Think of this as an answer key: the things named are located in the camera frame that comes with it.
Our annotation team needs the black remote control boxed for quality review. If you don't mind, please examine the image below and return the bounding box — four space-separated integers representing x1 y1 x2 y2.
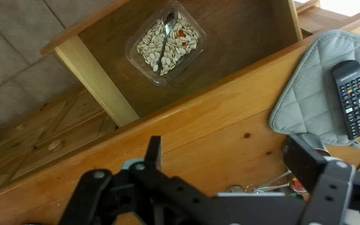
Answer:
330 60 360 142

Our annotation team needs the open wooden drawer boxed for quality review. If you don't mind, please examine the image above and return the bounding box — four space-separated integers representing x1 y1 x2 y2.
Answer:
40 0 303 129

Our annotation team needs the wooden pine dresser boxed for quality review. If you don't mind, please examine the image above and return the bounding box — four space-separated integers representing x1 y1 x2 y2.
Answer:
0 0 360 225

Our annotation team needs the bag of nuts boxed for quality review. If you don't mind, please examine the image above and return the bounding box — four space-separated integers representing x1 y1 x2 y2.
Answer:
156 12 177 77

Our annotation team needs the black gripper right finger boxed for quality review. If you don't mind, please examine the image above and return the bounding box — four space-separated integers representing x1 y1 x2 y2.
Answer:
281 135 360 225

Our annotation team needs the grey quilted pot holder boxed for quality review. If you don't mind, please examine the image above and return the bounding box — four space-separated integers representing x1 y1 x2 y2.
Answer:
267 29 360 152

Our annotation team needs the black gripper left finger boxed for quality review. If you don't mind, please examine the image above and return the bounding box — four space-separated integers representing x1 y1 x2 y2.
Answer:
58 135 218 225

